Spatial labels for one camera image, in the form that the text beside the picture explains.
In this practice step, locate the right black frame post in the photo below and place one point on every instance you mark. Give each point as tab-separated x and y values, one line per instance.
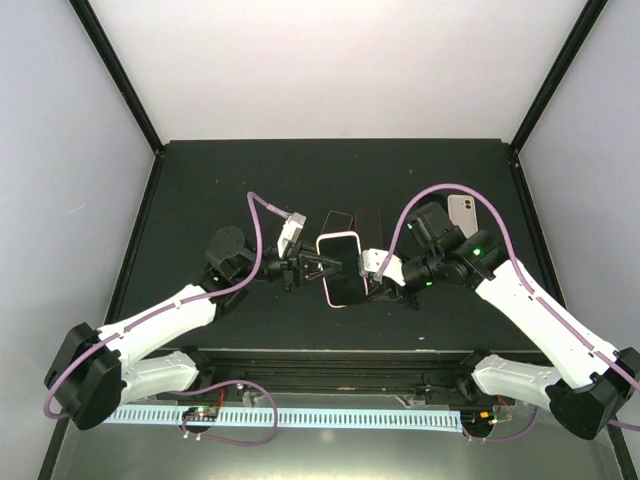
572	45

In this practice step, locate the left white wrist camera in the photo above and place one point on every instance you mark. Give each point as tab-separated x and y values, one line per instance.
291	230

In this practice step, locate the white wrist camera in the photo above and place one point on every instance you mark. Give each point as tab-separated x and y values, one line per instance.
291	230
377	265

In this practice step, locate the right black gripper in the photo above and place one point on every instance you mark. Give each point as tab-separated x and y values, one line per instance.
392	291

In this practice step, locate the black frame post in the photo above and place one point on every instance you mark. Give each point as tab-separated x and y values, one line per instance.
90	22
572	45

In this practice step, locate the phone with red edge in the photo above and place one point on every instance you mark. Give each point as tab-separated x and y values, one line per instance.
367	223

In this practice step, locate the white slotted cable duct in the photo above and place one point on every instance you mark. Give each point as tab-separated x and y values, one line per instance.
306	418

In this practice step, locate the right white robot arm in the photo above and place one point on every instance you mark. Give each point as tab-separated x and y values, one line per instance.
589	379

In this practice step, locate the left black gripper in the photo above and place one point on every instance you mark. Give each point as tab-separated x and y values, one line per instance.
295	266

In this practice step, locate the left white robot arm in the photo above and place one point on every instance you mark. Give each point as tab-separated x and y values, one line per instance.
95	371

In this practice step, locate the left controller board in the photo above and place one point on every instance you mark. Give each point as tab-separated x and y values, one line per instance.
196	415

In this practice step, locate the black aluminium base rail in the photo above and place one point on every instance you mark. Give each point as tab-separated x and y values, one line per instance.
431	377

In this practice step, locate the right controller board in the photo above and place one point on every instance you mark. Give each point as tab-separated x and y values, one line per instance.
480	418

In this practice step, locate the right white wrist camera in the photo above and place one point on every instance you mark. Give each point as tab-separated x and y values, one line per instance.
377	265

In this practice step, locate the left black frame post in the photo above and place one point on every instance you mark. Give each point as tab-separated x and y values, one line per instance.
90	22

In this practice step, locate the black phone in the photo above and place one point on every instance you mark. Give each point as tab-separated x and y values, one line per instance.
337	221

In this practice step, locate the controller board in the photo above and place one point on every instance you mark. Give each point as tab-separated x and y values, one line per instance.
196	415
480	418

